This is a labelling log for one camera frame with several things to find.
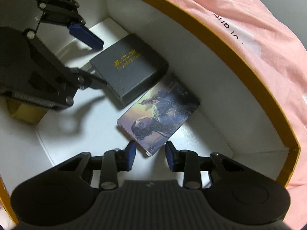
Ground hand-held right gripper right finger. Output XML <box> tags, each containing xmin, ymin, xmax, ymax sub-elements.
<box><xmin>165</xmin><ymin>140</ymin><xmax>243</xmax><ymax>189</ymax></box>

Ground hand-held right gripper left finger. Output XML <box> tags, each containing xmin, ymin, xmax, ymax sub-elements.
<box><xmin>51</xmin><ymin>140</ymin><xmax>138</xmax><ymax>190</ymax></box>

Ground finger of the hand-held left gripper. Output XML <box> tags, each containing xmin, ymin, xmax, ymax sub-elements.
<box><xmin>38</xmin><ymin>0</ymin><xmax>104</xmax><ymax>51</ymax></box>
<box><xmin>25</xmin><ymin>29</ymin><xmax>107</xmax><ymax>104</ymax></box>

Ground black box with gold print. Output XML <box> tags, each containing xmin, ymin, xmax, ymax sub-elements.
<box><xmin>90</xmin><ymin>34</ymin><xmax>169</xmax><ymax>107</ymax></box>

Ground illustrated card box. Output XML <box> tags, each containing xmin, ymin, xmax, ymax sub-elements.
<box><xmin>117</xmin><ymin>75</ymin><xmax>201</xmax><ymax>157</ymax></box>

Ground orange cardboard box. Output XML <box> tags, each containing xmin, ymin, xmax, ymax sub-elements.
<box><xmin>0</xmin><ymin>0</ymin><xmax>301</xmax><ymax>230</ymax></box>

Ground pink printed blanket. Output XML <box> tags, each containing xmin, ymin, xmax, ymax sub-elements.
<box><xmin>127</xmin><ymin>0</ymin><xmax>307</xmax><ymax>223</ymax></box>

